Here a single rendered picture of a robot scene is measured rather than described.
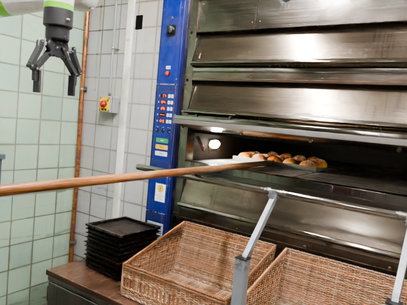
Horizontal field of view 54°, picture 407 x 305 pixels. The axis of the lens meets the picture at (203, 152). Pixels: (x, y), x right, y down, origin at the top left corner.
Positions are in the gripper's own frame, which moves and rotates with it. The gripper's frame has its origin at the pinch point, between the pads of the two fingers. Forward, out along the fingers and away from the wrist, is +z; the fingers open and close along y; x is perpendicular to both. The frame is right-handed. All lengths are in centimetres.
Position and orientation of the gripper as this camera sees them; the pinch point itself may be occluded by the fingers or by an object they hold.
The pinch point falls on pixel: (54, 91)
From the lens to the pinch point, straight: 142.0
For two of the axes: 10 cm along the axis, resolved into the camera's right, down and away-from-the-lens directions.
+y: -5.3, 0.4, -8.5
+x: 8.5, 1.2, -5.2
